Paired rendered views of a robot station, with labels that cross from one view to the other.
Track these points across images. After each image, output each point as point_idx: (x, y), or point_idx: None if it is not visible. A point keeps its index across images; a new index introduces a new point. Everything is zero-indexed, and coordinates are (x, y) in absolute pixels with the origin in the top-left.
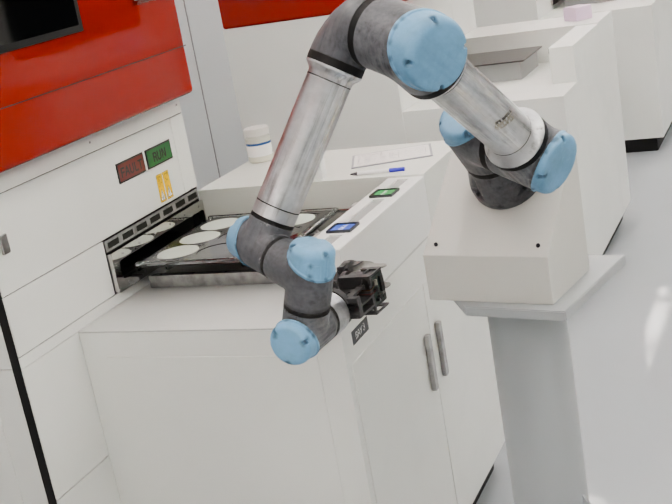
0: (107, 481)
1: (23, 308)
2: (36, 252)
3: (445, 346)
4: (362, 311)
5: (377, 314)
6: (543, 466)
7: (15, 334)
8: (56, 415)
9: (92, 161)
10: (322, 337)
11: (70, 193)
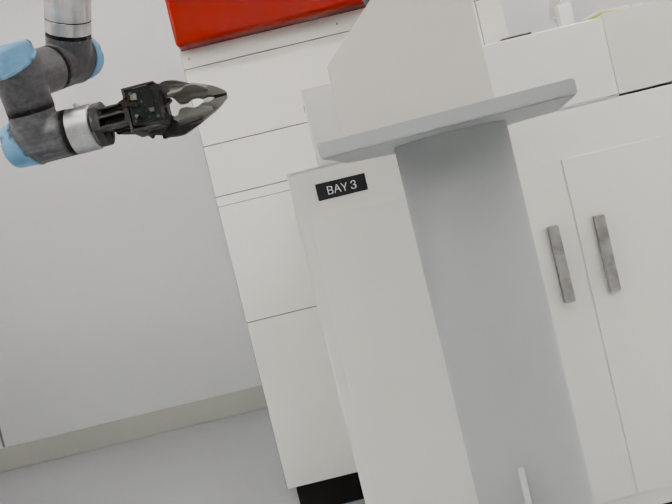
0: (317, 326)
1: (226, 158)
2: (249, 114)
3: (631, 254)
4: (97, 124)
5: (131, 132)
6: (456, 400)
7: (213, 177)
8: (255, 253)
9: (338, 41)
10: (26, 141)
11: (302, 68)
